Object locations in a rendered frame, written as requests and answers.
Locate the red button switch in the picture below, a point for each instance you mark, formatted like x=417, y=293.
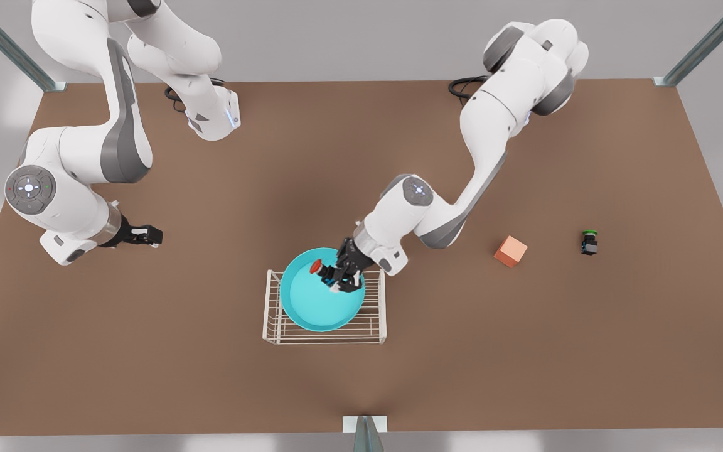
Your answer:
x=322, y=270

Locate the turquoise round plate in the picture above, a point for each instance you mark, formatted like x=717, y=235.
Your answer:
x=317, y=301

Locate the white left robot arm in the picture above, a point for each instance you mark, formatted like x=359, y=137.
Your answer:
x=493, y=125

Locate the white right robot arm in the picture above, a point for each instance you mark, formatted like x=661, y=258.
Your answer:
x=79, y=150

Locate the orange cube block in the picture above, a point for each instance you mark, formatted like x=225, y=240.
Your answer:
x=511, y=251

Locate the silver frame post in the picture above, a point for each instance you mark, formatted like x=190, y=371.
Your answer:
x=703, y=45
x=366, y=433
x=10, y=45

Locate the green button switch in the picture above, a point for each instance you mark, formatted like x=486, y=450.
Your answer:
x=589, y=242

